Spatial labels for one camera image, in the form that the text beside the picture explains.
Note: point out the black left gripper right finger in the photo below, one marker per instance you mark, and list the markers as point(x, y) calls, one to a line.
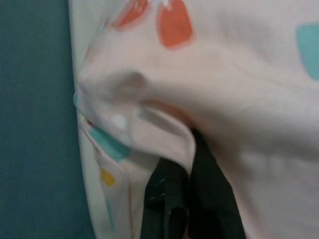
point(211, 199)

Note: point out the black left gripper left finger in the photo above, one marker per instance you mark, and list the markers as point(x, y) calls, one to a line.
point(164, 189)

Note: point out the teal upholstered bed frame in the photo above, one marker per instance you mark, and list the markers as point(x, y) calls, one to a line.
point(32, 124)

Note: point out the pink patterned pillow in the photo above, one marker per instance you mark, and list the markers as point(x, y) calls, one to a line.
point(224, 87)

